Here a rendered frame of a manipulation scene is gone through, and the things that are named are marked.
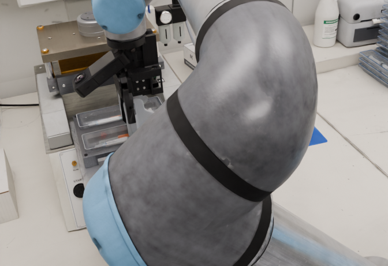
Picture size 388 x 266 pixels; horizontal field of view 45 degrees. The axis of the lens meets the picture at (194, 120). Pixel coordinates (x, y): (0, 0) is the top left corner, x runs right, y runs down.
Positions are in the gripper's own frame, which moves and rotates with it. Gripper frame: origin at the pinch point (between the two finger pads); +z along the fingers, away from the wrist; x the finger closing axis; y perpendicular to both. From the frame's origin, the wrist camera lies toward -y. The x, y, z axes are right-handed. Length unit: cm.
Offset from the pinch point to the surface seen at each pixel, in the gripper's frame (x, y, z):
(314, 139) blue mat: 12, 53, 26
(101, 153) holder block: -3.9, -6.3, 1.6
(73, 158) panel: 9.3, -11.8, 10.8
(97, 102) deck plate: 26.8, -3.1, 8.1
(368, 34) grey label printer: 49, 96, 16
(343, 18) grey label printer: 54, 89, 11
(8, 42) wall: 77, -24, 8
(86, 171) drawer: -5.1, -9.9, 4.1
